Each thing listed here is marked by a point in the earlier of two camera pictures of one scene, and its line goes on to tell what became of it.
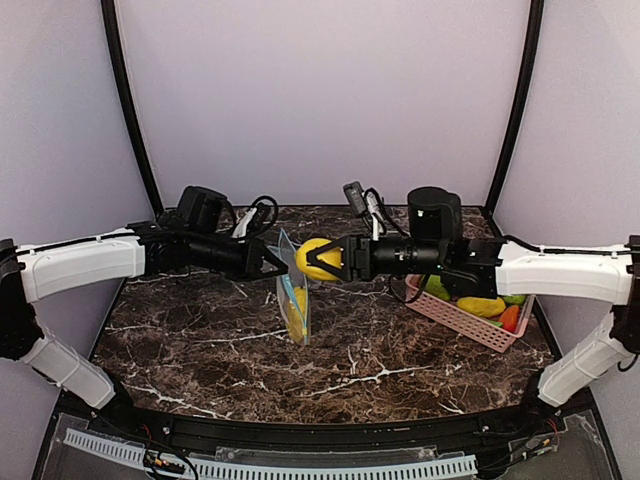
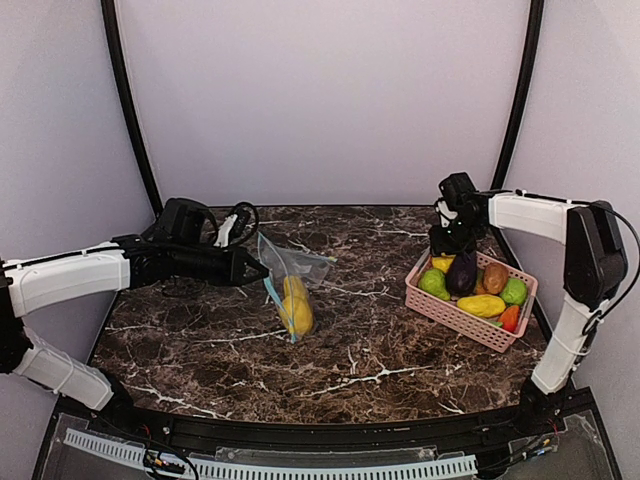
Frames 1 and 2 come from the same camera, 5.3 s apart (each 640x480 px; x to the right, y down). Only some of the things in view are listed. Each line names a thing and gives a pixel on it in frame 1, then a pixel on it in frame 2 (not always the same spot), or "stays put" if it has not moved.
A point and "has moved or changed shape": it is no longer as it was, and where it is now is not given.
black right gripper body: x=355 y=257 to x=451 y=238
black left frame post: x=109 y=11 stays put
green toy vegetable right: x=514 y=298 stays put
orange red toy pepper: x=510 y=318 stays put
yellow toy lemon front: x=297 y=321 to x=294 y=293
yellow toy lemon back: x=332 y=257 to x=296 y=314
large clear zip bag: x=292 y=290 has moved or changed shape
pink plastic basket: x=493 y=335 stays put
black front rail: x=363 y=435 stays put
